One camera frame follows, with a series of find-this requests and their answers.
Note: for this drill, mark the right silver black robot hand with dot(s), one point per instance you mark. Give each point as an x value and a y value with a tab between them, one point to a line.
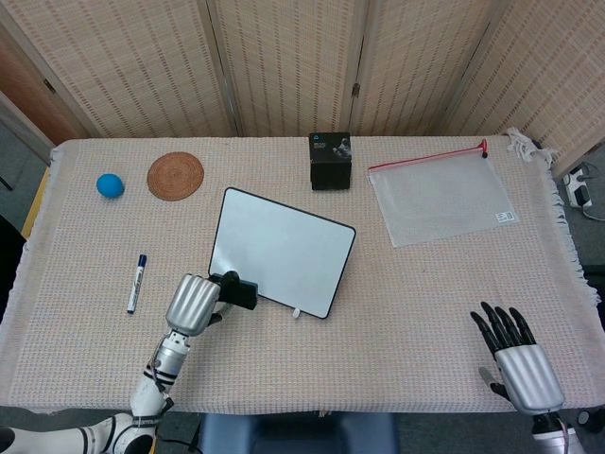
520	364

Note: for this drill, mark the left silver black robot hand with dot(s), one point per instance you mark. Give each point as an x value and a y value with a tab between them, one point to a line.
196	302

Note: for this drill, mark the black whiteboard eraser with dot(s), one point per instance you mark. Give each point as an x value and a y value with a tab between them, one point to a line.
243	294

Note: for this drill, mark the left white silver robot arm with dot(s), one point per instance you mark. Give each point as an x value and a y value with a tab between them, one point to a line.
142	392

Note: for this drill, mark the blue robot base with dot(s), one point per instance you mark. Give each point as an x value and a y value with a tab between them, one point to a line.
298	432

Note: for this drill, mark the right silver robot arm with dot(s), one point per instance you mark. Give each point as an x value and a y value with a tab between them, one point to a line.
550	432

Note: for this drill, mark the blue capped whiteboard marker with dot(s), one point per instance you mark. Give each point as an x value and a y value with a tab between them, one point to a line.
135	284

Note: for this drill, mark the round woven brown coaster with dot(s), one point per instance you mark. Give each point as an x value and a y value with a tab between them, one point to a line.
175	175

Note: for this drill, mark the blue ball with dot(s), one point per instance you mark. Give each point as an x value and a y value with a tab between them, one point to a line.
110	185

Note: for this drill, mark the beige woven tablecloth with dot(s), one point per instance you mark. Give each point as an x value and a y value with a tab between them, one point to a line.
331	359

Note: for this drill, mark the clear zipper pouch red zip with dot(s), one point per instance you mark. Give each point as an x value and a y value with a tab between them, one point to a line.
439	203

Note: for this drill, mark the white power strip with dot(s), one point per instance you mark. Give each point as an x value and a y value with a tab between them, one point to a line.
577	188

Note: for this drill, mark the black cardboard box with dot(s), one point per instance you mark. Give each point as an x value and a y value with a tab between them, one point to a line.
330	161

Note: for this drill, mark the bamboo folding screen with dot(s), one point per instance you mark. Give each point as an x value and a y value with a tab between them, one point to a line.
302	61

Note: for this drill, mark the small whiteboard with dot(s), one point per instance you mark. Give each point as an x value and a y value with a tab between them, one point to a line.
283	252

